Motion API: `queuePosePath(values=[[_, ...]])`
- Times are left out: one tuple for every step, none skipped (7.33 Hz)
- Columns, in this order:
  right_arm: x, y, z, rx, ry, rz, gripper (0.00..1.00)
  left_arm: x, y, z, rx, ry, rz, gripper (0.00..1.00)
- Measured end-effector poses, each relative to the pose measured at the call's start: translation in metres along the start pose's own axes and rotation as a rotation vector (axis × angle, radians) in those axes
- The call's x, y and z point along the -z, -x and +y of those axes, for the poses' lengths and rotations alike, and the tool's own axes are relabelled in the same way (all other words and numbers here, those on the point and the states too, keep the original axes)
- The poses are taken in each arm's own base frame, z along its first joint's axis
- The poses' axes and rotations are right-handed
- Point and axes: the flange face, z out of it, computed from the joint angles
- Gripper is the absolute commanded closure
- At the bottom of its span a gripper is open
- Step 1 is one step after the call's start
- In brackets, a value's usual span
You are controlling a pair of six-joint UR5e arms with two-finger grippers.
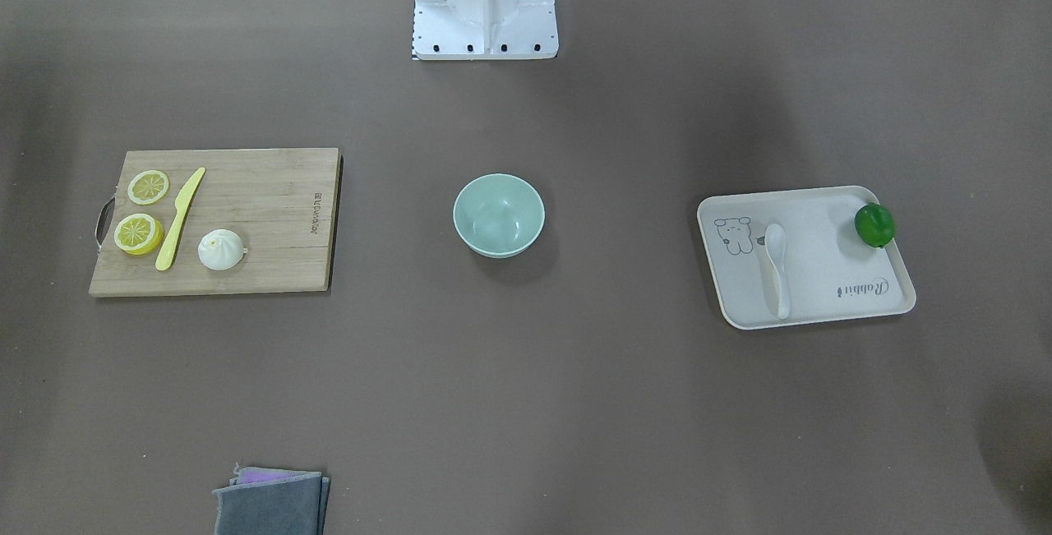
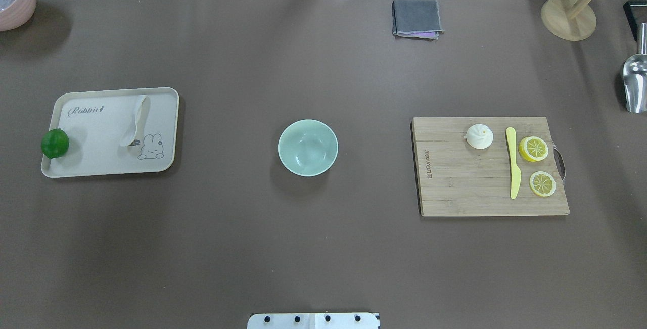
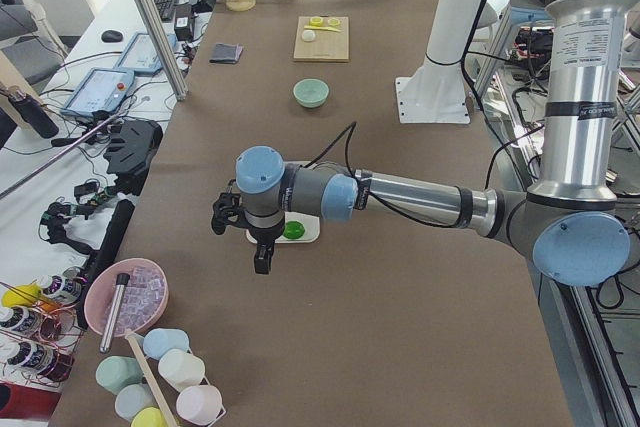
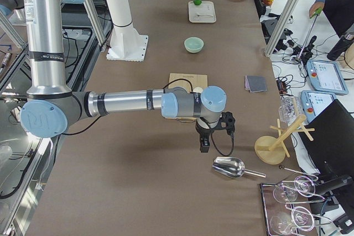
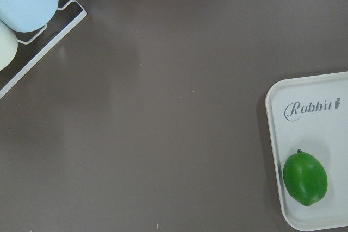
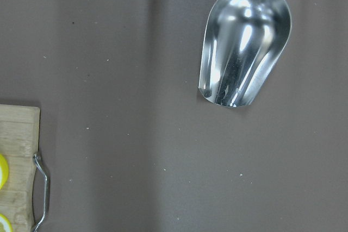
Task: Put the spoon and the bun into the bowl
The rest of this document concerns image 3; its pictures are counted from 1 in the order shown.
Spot white rabbit tray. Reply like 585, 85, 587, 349
236, 146, 320, 244

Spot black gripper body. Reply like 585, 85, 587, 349
247, 224, 283, 246

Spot mint green bowl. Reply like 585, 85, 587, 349
293, 78, 330, 108

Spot white cup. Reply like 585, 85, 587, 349
158, 349, 205, 392

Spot wooden cup rack stick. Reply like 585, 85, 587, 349
125, 330, 179, 427

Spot blue teach pendant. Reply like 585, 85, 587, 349
115, 32, 162, 76
60, 68, 135, 118

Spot yellow plastic knife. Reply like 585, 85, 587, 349
303, 24, 342, 33

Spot green cup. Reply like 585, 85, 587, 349
95, 356, 143, 395

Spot black water bottle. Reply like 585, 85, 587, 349
8, 90, 59, 139

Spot pink bowl with cubes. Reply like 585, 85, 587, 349
84, 258, 169, 337

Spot bamboo cutting board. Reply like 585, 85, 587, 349
293, 15, 350, 62

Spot aluminium frame post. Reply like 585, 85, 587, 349
134, 0, 188, 101

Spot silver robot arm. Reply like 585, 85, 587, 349
212, 0, 638, 286

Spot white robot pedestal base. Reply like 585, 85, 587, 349
395, 0, 487, 125

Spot black controller device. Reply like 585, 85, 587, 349
103, 120, 163, 196

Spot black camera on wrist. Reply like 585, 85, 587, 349
211, 192, 249, 235

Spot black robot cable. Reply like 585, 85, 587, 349
302, 120, 546, 228

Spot green lime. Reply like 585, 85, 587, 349
283, 221, 306, 240

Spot light blue cup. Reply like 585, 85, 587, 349
114, 383, 156, 422

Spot pink cup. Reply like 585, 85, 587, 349
176, 385, 224, 426

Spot metal tube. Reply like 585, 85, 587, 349
99, 273, 130, 354

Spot grey folded cloth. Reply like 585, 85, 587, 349
209, 43, 244, 64

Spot yellow cup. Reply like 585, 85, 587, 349
130, 407, 168, 427

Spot black computer mouse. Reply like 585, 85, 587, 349
101, 29, 124, 43

